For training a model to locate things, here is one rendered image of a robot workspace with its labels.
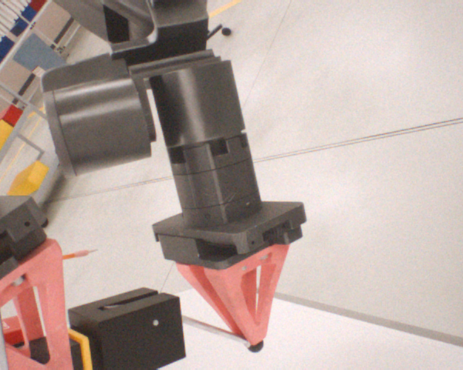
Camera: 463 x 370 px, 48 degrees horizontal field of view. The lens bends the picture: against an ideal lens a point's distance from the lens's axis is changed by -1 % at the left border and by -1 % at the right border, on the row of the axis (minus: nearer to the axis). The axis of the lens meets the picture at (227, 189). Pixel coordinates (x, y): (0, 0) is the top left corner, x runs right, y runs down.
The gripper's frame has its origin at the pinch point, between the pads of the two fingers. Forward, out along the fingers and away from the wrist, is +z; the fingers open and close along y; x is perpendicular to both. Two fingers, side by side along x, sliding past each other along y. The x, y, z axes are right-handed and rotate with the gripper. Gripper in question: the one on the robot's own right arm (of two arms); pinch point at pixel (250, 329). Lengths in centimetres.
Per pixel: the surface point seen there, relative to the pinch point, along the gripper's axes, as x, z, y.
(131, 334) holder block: -10.3, -5.4, 2.2
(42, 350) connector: -14.9, -6.3, 0.7
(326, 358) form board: 5.6, 5.1, 1.7
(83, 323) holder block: -12.1, -6.5, 0.3
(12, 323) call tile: -10.8, -1.2, -21.0
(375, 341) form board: 10.8, 5.9, 2.8
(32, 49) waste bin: 252, -118, -629
